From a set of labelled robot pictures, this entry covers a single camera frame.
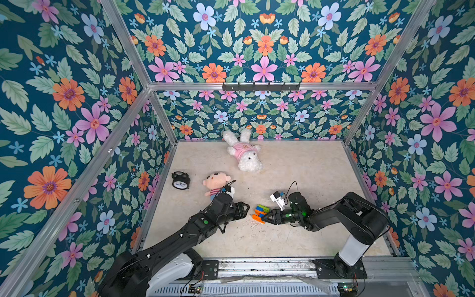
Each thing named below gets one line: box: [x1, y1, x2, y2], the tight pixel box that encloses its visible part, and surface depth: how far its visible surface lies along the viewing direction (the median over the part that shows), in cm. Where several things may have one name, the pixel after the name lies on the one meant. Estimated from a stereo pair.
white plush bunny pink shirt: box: [222, 128, 263, 173], surface depth 105 cm
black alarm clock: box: [171, 170, 191, 190], surface depth 95 cm
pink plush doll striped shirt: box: [202, 172, 232, 202], surface depth 95 cm
